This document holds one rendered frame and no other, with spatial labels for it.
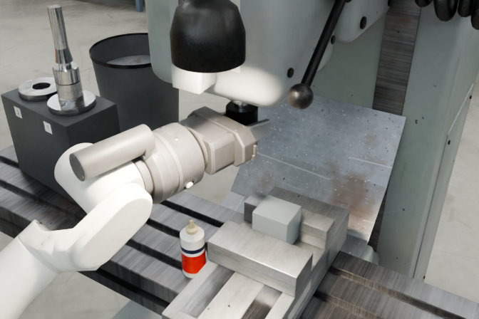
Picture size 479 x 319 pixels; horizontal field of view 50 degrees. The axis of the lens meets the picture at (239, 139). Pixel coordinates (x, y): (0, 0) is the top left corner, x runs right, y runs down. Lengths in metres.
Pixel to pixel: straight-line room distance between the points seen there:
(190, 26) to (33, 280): 0.33
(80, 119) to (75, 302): 1.33
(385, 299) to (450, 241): 1.69
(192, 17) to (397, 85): 0.64
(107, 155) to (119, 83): 2.07
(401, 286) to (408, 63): 0.40
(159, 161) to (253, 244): 0.23
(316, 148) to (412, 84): 0.24
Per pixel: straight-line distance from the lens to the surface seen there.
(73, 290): 2.28
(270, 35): 0.57
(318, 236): 0.83
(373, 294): 0.89
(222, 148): 0.67
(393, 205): 1.18
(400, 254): 1.26
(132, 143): 0.60
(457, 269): 2.44
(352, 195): 1.08
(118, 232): 0.61
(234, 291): 0.78
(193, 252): 0.85
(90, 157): 0.58
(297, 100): 0.57
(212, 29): 0.46
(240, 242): 0.79
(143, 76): 2.61
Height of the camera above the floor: 1.60
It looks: 31 degrees down
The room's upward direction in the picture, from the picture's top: straight up
